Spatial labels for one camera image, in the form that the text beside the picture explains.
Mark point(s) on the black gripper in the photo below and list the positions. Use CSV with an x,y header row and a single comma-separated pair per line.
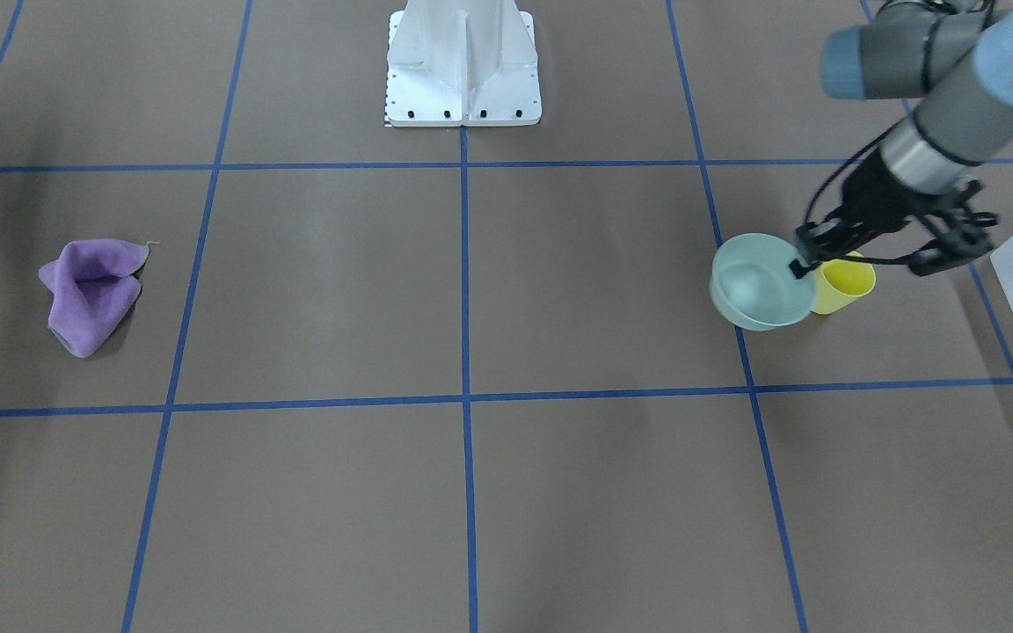
x,y
876,201

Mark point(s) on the light green plastic bowl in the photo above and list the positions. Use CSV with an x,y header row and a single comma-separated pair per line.
x,y
754,285

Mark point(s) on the purple microfiber cloth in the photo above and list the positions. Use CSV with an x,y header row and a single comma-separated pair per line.
x,y
94,286

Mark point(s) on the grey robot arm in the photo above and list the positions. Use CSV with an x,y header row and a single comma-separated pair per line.
x,y
955,59

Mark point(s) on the yellow plastic cup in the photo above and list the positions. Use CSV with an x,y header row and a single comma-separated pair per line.
x,y
840,282

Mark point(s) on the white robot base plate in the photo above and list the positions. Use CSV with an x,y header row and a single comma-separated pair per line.
x,y
462,63

